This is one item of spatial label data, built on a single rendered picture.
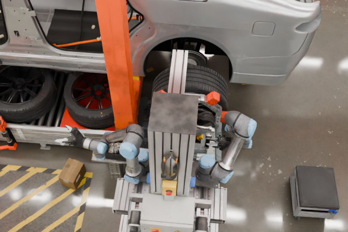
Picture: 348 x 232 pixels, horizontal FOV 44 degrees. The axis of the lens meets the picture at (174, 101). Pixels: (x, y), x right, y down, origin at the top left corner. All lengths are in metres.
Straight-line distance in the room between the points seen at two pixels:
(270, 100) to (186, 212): 2.37
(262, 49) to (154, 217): 1.67
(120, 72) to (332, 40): 3.27
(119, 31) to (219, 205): 1.54
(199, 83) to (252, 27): 0.61
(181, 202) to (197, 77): 1.09
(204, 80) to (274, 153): 1.42
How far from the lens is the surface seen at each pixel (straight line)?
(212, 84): 3.53
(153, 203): 2.91
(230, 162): 3.21
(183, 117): 2.26
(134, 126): 2.91
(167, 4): 3.38
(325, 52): 5.59
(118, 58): 3.07
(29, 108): 4.33
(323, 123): 4.94
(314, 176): 4.19
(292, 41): 3.67
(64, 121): 4.43
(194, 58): 3.95
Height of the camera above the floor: 3.93
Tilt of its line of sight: 55 degrees down
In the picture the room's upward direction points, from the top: 2 degrees clockwise
